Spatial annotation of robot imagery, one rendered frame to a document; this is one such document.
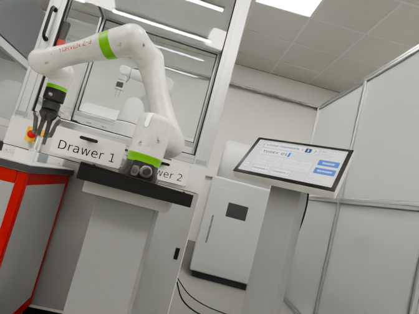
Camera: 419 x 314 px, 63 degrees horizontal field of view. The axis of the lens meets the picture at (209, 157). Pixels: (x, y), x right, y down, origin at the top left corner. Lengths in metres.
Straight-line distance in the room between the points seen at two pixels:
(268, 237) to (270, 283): 0.22
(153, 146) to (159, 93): 0.33
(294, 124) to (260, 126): 0.51
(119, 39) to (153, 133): 0.42
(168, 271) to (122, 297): 0.67
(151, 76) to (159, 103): 0.13
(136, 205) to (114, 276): 0.24
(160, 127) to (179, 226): 0.74
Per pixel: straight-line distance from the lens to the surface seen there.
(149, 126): 1.23
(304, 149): 1.82
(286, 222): 1.73
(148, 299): 1.91
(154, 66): 1.53
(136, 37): 1.43
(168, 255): 1.85
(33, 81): 1.98
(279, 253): 1.74
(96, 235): 1.21
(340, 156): 1.76
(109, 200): 1.19
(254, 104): 5.21
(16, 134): 1.96
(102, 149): 1.50
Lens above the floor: 0.82
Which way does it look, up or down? 6 degrees up
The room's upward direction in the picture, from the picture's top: 15 degrees clockwise
